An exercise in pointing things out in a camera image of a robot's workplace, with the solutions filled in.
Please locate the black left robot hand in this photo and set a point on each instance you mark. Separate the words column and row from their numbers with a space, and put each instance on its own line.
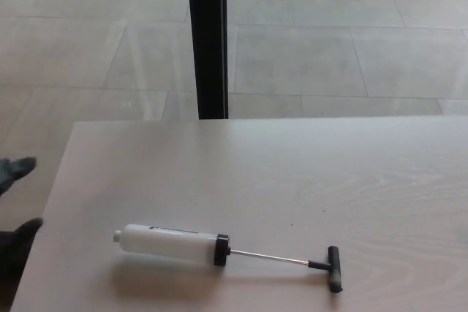
column 27, row 229

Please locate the black window frame post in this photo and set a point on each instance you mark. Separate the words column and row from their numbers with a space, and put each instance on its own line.
column 208, row 38

